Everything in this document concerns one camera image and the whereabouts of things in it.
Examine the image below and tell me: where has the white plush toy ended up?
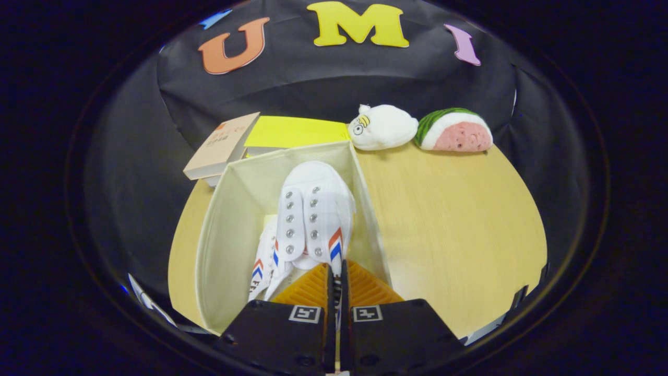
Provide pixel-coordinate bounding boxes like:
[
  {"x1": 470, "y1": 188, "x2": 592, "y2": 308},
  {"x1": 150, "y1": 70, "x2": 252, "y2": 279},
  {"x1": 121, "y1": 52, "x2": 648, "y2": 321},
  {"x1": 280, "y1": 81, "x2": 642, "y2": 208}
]
[{"x1": 348, "y1": 104, "x2": 419, "y2": 151}]

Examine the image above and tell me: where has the beige fabric storage box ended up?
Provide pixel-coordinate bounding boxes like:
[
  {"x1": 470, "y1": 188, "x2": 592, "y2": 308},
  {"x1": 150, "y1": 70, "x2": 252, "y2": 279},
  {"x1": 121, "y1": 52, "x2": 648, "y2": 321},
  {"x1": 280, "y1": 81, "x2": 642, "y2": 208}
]
[{"x1": 195, "y1": 140, "x2": 392, "y2": 335}]

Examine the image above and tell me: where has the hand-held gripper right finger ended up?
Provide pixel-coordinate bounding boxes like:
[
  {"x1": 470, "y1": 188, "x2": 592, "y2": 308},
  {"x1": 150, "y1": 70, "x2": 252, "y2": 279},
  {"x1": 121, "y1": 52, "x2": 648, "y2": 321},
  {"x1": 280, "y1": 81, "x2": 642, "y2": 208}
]
[{"x1": 340, "y1": 260, "x2": 466, "y2": 375}]

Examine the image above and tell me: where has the beige book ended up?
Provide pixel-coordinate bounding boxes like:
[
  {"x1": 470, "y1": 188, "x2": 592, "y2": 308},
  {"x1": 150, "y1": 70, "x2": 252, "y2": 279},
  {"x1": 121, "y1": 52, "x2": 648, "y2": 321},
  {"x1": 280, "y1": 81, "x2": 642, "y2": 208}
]
[{"x1": 183, "y1": 112, "x2": 260, "y2": 187}]

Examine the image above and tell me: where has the yellow book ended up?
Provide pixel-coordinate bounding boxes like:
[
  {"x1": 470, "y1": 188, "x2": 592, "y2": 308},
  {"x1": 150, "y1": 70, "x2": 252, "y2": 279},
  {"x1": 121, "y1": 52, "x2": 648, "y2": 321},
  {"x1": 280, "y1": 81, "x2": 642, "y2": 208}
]
[{"x1": 244, "y1": 115, "x2": 352, "y2": 157}]

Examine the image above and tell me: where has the watermelon slice plush toy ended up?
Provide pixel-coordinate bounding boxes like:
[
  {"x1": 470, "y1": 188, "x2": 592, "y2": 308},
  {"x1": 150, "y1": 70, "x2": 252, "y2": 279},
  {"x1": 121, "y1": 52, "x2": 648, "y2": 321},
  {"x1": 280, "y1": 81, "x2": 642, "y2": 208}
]
[{"x1": 415, "y1": 108, "x2": 493, "y2": 152}]

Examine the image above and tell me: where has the white canvas shoe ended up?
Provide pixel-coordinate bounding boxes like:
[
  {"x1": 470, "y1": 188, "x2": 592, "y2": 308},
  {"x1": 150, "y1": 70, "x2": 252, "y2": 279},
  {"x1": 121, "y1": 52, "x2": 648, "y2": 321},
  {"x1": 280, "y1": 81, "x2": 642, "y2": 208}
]
[
  {"x1": 248, "y1": 215, "x2": 280, "y2": 302},
  {"x1": 264, "y1": 160, "x2": 357, "y2": 301}
]

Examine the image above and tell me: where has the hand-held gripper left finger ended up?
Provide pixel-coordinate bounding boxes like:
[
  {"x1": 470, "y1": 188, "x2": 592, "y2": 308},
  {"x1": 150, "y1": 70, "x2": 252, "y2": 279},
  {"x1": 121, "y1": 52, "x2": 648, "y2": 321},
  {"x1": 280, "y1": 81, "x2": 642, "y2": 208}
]
[{"x1": 215, "y1": 263, "x2": 337, "y2": 375}]

